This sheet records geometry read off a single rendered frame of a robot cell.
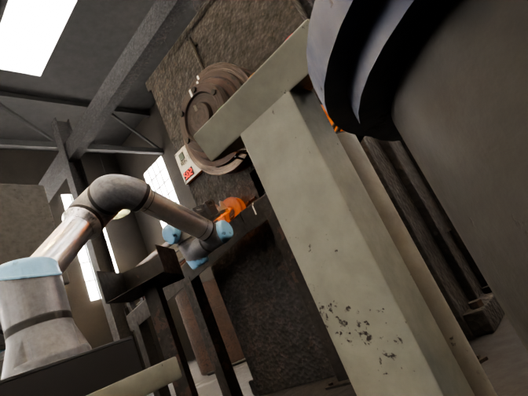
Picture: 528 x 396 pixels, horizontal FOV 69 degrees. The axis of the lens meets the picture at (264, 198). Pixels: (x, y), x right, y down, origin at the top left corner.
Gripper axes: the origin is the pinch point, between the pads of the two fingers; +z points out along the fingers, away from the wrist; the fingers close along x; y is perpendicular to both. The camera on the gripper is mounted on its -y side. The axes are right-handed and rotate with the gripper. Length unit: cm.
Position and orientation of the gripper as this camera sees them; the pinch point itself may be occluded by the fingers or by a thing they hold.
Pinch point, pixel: (229, 210)
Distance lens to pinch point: 167.3
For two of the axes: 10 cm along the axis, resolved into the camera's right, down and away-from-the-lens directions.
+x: -6.6, 4.8, 5.8
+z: 5.2, -2.7, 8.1
